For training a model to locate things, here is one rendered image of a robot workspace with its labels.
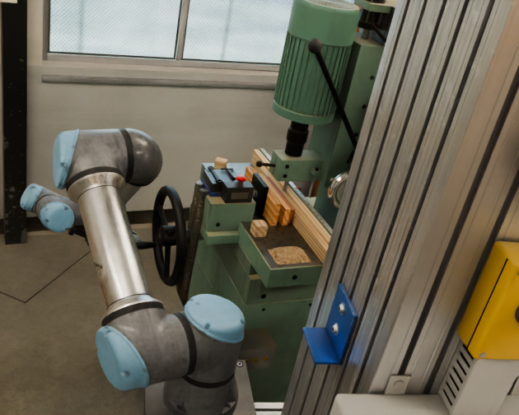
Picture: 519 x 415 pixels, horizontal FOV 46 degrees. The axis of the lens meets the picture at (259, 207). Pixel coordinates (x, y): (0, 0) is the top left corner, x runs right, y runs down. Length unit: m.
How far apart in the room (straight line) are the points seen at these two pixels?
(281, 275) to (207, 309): 0.47
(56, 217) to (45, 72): 1.36
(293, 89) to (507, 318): 1.05
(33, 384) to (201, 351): 1.40
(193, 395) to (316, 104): 0.83
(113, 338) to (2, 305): 1.75
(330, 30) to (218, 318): 0.80
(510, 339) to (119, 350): 0.63
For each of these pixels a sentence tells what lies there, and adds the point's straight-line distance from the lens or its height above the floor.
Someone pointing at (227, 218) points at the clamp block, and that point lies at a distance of 1.72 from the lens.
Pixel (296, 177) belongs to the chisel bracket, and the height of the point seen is 1.01.
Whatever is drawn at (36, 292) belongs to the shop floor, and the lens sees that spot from 2.88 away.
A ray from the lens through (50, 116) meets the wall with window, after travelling 2.98.
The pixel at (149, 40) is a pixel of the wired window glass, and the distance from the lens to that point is 3.03.
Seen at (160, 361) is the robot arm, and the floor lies 1.00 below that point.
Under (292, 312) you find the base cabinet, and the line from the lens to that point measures 1.83.
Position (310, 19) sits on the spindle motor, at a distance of 1.60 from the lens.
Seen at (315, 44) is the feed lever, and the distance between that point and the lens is 1.51.
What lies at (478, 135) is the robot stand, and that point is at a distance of 0.65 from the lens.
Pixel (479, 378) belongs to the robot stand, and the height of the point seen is 1.30.
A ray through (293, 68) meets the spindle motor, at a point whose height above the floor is 1.34.
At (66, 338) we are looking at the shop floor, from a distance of 2.65.
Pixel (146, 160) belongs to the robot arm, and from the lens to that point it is 1.31.
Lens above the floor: 1.77
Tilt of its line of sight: 28 degrees down
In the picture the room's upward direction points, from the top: 12 degrees clockwise
